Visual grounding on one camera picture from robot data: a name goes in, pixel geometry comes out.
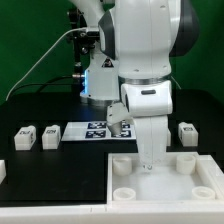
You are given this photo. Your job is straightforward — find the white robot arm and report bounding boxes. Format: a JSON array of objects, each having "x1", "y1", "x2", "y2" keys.
[{"x1": 69, "y1": 0, "x2": 199, "y2": 171}]

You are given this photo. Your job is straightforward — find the white cable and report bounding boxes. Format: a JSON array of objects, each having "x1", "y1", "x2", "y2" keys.
[
  {"x1": 5, "y1": 27, "x2": 88, "y2": 101},
  {"x1": 171, "y1": 75, "x2": 182, "y2": 90}
]

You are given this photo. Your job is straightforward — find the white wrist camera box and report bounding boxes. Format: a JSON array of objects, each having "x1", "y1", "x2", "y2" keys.
[{"x1": 107, "y1": 102, "x2": 131, "y2": 124}]

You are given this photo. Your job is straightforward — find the white front frame wall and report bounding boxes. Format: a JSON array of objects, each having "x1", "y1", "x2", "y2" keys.
[{"x1": 0, "y1": 154, "x2": 224, "y2": 224}]

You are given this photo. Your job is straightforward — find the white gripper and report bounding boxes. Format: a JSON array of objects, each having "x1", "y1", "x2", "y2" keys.
[{"x1": 121, "y1": 83, "x2": 173, "y2": 171}]

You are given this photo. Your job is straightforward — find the white marker sheet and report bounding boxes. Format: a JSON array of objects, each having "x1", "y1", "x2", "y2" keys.
[{"x1": 62, "y1": 121, "x2": 136, "y2": 141}]

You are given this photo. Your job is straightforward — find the white block left edge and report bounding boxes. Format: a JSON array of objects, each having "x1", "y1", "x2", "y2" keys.
[{"x1": 0, "y1": 160, "x2": 6, "y2": 184}]

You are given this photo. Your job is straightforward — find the white cable right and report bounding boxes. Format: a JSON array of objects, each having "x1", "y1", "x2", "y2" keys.
[{"x1": 171, "y1": 75, "x2": 182, "y2": 90}]

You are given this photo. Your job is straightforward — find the black cable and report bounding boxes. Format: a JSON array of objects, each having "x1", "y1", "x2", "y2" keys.
[{"x1": 6, "y1": 75, "x2": 84, "y2": 101}]

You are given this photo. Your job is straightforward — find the white square table top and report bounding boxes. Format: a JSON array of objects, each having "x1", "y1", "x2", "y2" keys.
[{"x1": 107, "y1": 152, "x2": 224, "y2": 202}]

